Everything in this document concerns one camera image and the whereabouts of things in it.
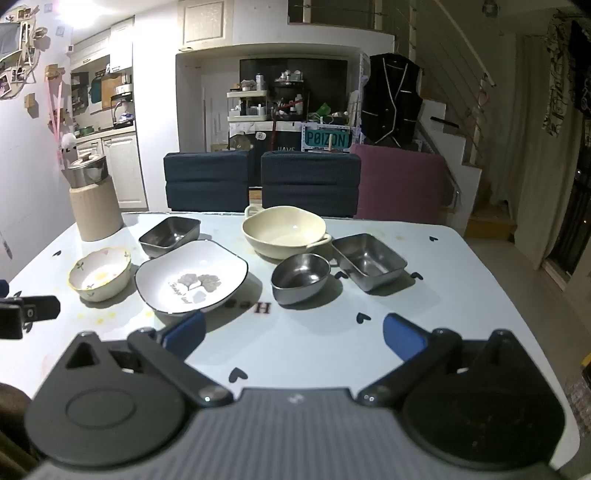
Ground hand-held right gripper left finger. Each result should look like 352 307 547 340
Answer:
65 310 234 408

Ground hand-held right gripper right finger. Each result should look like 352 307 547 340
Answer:
358 313 529 408

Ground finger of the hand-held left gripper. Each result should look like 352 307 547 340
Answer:
0 295 61 340

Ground white black-rimmed square plate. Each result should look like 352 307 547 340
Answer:
135 240 250 317

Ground floral yellow-rimmed ceramic bowl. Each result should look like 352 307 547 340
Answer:
68 247 133 303

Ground rectangular stainless steel dish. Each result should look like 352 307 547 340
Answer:
139 217 201 258
331 233 409 293

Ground rounded stainless steel bowl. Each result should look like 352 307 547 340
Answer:
270 253 332 306

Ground cream bowl with handles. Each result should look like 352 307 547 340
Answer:
242 205 333 260

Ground beige ribbed canister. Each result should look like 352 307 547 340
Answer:
69 181 124 242

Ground steel pot with lid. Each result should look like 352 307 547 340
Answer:
62 153 110 189

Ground maroon chair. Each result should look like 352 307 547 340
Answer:
351 143 451 223

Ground dark blue chair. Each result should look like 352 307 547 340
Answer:
163 151 252 213
260 151 362 219

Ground white kitchen cabinets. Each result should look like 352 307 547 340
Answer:
69 16 149 209

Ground teal sign board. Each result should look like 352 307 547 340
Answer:
300 124 351 152

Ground beige curtain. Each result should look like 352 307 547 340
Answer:
489 34 588 272

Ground white storage rack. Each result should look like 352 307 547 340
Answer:
226 90 271 123

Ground black vest with white trim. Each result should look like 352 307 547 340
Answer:
360 53 424 147

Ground black and white patterned cloth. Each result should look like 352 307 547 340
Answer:
542 14 583 137

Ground stair railing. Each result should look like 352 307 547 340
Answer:
406 0 498 89

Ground pink strap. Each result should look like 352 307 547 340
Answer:
45 76 69 171

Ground wall photo collage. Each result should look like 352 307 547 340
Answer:
0 4 49 100

